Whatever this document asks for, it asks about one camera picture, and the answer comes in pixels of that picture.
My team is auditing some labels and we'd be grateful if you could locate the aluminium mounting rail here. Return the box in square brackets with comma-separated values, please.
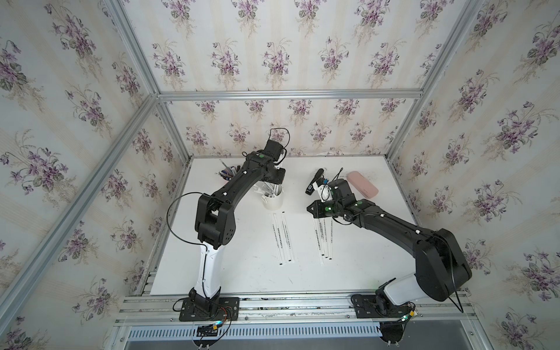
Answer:
[114, 292, 478, 326]

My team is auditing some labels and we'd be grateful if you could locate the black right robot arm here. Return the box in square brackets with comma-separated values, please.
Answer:
[306, 179, 473, 310]

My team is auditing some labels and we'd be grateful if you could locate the black stapler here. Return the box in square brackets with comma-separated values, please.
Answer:
[305, 168, 325, 195]

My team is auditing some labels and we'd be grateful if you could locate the white straw cup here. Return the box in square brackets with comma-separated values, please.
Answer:
[261, 190, 284, 211]

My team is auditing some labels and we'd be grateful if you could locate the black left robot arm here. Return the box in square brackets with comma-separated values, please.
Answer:
[189, 139, 287, 311]

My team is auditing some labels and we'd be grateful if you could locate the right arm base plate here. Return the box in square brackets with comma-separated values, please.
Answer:
[350, 294, 416, 320]

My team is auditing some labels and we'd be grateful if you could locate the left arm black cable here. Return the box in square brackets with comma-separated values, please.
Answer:
[165, 191, 207, 246]

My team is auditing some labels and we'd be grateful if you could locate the bundle of wrapped straws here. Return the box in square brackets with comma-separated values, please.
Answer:
[253, 182, 282, 198]

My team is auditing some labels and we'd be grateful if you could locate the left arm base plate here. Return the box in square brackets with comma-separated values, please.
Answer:
[178, 297, 241, 322]

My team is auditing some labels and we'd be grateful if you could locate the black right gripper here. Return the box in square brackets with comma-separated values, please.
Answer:
[303, 197, 343, 218]

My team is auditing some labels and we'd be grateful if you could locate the pink eraser case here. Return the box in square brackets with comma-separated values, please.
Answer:
[346, 171, 379, 199]

